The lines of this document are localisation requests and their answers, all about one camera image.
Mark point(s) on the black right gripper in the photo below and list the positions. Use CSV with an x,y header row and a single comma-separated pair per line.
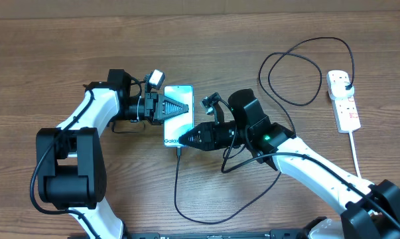
x,y
210,135

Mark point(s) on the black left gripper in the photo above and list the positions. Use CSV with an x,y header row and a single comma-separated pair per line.
x,y
156,107

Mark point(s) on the Samsung Galaxy smartphone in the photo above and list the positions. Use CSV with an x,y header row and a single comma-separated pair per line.
x,y
179,125

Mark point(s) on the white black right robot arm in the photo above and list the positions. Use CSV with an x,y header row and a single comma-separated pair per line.
x,y
366,210

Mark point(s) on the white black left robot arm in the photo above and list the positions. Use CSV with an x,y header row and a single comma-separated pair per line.
x,y
70,175

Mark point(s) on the white charger plug adapter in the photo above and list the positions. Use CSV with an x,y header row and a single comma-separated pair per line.
x,y
340,90

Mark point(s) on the white power strip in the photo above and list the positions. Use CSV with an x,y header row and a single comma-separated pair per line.
x,y
345,110

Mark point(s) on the cardboard backdrop panel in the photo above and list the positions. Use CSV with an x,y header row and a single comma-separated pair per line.
x,y
48,9

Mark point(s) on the black mounting rail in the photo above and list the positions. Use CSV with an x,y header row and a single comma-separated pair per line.
x,y
285,233

